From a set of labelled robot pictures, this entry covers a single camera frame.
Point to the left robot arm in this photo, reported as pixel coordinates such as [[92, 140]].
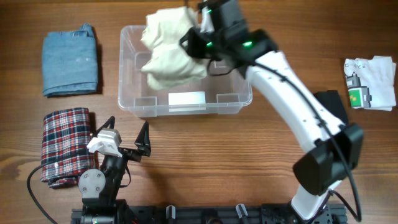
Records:
[[100, 187]]

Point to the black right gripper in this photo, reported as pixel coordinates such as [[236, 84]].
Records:
[[194, 47]]

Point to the black cloth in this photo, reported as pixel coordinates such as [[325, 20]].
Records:
[[331, 100]]

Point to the cream cloth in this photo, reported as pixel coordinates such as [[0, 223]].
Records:
[[169, 65]]

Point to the red plaid cloth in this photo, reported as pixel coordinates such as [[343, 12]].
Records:
[[66, 134]]

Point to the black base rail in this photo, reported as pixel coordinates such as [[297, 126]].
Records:
[[266, 213]]

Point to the clear plastic storage container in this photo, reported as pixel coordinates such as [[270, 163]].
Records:
[[211, 95]]

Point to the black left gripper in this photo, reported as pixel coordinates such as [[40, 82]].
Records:
[[142, 142]]

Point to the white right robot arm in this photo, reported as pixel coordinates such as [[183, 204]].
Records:
[[331, 147]]

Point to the white printed t-shirt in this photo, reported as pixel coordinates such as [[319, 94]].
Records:
[[370, 83]]

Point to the folded blue denim cloth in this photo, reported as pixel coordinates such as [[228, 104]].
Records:
[[69, 62]]

